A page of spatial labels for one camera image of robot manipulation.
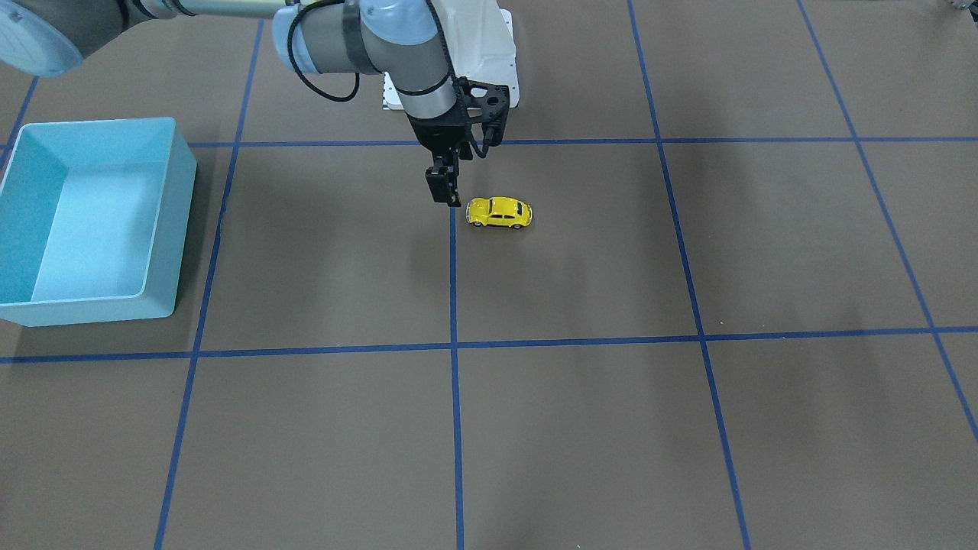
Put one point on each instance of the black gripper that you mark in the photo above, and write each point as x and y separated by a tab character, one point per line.
437	135

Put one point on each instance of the yellow beetle toy car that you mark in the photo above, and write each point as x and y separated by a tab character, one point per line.
503	212

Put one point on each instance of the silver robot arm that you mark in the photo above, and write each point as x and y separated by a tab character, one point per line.
449	65

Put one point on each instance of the light blue plastic bin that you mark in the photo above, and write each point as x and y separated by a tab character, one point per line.
93	221

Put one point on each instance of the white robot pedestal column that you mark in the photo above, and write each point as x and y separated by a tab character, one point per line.
478	34

